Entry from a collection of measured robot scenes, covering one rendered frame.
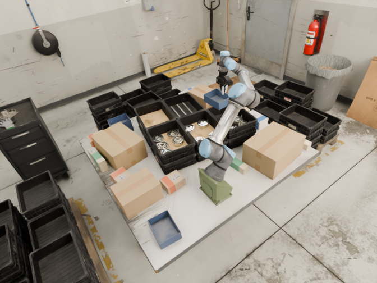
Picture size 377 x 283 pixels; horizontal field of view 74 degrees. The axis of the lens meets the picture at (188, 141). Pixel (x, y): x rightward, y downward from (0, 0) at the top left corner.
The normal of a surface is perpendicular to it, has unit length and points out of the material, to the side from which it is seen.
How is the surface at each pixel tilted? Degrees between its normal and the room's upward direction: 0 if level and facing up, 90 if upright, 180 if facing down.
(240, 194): 0
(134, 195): 0
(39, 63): 90
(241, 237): 0
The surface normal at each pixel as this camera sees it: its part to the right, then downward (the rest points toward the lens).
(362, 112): -0.80, 0.18
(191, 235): -0.09, -0.76
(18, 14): 0.58, 0.48
